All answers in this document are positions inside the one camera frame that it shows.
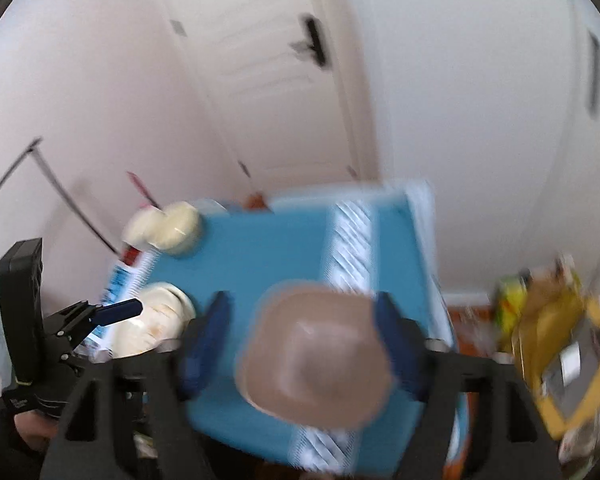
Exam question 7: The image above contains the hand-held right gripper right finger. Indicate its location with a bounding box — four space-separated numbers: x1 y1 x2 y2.
372 291 563 480

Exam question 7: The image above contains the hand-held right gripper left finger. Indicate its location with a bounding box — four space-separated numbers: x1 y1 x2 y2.
40 290 233 480

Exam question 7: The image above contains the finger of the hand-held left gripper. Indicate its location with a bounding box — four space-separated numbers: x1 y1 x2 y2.
45 299 143 346

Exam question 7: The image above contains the white duck print plate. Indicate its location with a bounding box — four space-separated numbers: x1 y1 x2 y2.
112 290 186 358

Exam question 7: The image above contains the pink square bowl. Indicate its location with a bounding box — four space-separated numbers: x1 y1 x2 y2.
235 282 396 431

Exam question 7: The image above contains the person's left hand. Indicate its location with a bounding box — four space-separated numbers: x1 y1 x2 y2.
15 412 56 453

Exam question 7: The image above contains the white and blue box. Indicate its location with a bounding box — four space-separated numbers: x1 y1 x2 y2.
100 247 158 351

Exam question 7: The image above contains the white round bowl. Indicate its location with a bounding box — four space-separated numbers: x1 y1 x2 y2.
122 205 168 248

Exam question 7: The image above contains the cream round bowl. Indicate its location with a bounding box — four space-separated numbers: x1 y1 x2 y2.
152 201 203 258

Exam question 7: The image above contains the blue tablecloth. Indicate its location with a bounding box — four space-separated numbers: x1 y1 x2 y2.
102 180 468 476

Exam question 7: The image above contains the pink shoehorn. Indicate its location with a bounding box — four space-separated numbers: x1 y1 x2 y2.
126 171 161 208

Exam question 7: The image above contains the black clothes rack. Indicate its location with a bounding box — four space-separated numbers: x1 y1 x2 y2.
0 137 121 256

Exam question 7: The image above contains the yellow bag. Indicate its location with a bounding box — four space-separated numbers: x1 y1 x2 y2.
495 255 600 441

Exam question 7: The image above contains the white wardrobe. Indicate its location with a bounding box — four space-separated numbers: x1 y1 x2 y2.
340 0 600 301

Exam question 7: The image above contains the white door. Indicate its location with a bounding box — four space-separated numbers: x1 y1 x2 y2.
145 0 381 196

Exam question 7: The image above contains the black door lock handle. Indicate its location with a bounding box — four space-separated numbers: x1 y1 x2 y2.
290 15 331 68

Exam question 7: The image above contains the wardrobe recessed handle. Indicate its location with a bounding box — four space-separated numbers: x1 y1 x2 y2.
586 30 600 117

